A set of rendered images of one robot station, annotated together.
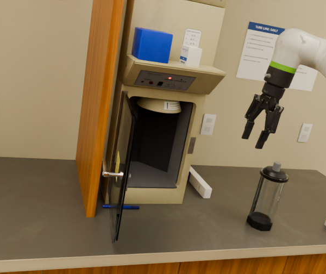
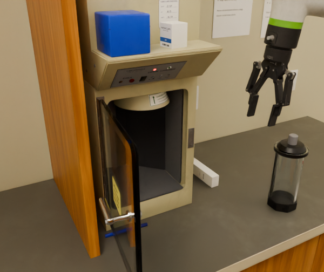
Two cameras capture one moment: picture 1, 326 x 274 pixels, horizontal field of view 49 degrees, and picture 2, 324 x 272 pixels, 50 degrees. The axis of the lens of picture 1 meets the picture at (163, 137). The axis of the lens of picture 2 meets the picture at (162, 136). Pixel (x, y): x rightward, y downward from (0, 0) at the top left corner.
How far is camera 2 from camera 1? 0.33 m
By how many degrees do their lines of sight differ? 9
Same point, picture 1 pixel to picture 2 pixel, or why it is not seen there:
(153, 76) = (134, 73)
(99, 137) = (84, 166)
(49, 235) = not seen: outside the picture
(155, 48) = (130, 37)
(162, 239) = (188, 261)
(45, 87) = not seen: outside the picture
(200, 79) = (192, 61)
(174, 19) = not seen: outside the picture
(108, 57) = (71, 63)
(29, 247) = not seen: outside the picture
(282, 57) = (287, 12)
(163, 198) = (170, 203)
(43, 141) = (8, 168)
